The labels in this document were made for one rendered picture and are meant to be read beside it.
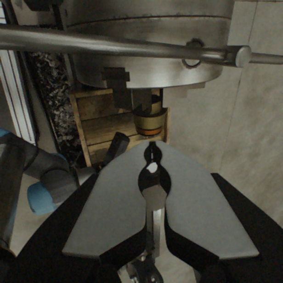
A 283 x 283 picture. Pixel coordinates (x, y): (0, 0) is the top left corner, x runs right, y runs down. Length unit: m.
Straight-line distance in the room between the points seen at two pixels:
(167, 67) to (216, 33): 0.09
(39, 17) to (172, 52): 0.80
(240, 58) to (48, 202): 0.43
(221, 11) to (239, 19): 1.89
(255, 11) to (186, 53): 2.20
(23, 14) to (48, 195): 0.71
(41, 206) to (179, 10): 0.44
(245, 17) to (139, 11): 2.04
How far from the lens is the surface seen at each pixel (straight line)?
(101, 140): 0.66
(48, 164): 0.52
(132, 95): 0.30
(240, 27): 2.24
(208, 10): 0.30
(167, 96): 0.43
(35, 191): 0.46
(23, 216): 2.15
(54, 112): 0.93
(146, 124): 0.43
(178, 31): 0.28
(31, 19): 0.93
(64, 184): 0.45
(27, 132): 1.36
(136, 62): 0.27
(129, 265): 1.30
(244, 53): 0.23
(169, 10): 0.27
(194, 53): 0.20
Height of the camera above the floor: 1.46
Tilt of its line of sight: 53 degrees down
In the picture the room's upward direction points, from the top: 138 degrees clockwise
